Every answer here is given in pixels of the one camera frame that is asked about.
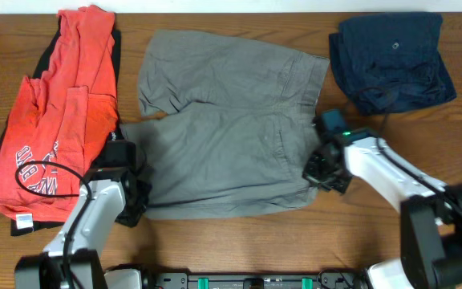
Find grey shorts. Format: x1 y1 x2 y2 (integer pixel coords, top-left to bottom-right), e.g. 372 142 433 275
120 30 330 220

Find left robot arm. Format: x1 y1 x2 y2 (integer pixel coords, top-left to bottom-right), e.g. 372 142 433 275
14 140 150 289

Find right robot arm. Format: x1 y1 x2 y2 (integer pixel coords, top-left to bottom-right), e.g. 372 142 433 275
302 110 462 288

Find red printed t-shirt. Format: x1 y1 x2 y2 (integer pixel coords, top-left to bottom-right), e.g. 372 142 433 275
0 6 118 222

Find folded navy blue garment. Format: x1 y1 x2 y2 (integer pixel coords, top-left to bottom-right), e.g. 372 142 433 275
329 12 457 116

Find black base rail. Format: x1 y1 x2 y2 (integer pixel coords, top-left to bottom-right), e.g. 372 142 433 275
143 270 371 289

